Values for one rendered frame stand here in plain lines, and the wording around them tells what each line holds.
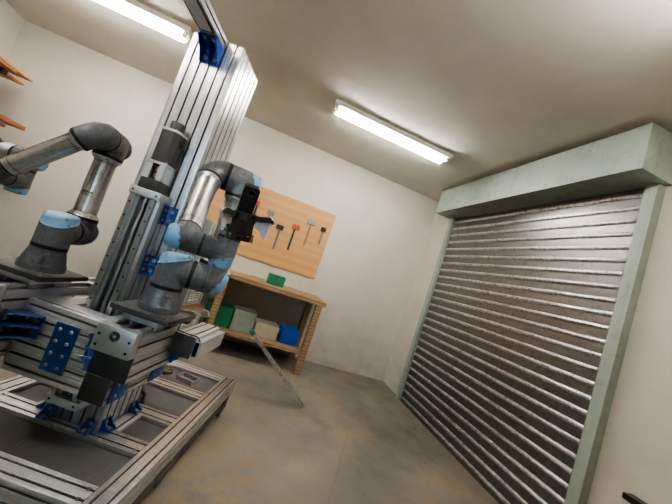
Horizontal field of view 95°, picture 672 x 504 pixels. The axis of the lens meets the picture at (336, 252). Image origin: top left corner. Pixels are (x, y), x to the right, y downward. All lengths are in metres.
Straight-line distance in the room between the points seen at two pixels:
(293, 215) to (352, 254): 0.95
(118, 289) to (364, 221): 3.31
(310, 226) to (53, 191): 2.85
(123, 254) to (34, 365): 0.48
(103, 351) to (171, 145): 0.83
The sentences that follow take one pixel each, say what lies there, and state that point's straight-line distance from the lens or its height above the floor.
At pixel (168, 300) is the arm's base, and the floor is 0.87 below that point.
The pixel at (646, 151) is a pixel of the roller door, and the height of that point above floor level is 2.46.
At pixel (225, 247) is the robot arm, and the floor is 1.13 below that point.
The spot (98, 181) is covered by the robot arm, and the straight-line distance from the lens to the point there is 1.73.
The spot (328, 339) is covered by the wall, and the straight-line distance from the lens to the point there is 4.29.
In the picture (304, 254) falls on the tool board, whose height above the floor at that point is 1.31.
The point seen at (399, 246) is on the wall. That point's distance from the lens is 4.47.
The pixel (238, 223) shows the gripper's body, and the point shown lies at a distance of 0.90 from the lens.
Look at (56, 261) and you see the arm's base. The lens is 1.62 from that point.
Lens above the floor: 1.15
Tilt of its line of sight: 5 degrees up
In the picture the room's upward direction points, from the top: 19 degrees clockwise
